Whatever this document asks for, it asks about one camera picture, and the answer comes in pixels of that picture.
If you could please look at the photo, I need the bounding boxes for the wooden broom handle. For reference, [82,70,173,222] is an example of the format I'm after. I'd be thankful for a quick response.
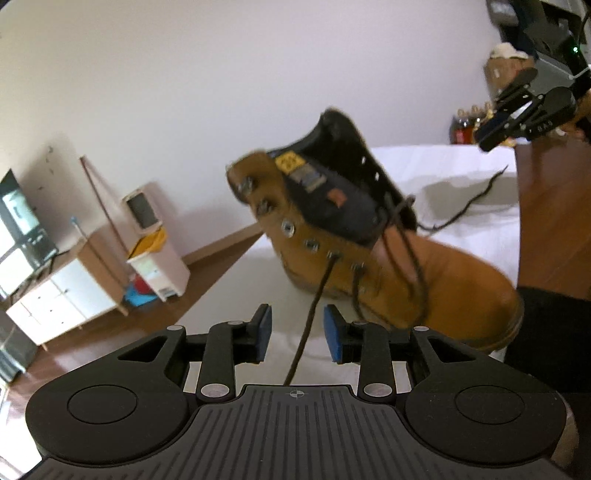
[79,156,133,278]

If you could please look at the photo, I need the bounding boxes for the person's right hand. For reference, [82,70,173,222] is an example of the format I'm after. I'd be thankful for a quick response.
[575,87,591,141]

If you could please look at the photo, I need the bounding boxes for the plastic drink bottle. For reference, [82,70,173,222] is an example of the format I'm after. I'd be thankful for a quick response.
[451,115,474,145]

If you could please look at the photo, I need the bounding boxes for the tan leather boot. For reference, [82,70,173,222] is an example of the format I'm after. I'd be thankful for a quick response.
[225,108,525,354]

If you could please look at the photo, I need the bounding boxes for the flat screen television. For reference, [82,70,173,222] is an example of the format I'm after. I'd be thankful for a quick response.
[0,168,60,298]

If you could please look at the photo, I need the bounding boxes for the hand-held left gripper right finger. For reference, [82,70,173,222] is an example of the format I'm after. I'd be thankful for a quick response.
[324,305,467,403]

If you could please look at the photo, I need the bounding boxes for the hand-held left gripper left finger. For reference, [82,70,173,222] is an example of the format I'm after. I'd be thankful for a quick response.
[117,304,272,403]

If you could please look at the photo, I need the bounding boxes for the white wooden TV cabinet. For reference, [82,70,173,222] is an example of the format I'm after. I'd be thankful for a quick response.
[4,226,134,352]

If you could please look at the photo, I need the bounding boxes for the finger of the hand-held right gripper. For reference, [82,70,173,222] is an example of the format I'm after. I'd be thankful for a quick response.
[475,95,543,153]
[496,68,540,112]

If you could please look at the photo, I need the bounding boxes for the brown cardboard box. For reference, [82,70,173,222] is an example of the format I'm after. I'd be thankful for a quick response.
[484,41,536,100]

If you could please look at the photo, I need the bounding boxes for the white trash bin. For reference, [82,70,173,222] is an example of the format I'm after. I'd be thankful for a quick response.
[121,181,191,303]

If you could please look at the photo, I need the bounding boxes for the dark brown shoelace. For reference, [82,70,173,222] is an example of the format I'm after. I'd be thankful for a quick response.
[281,167,509,386]

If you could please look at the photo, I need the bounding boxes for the blue dustpan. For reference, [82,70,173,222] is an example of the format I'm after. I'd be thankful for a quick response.
[124,277,158,308]

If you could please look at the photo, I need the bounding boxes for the covered standing appliance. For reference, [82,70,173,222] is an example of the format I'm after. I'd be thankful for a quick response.
[0,309,38,384]

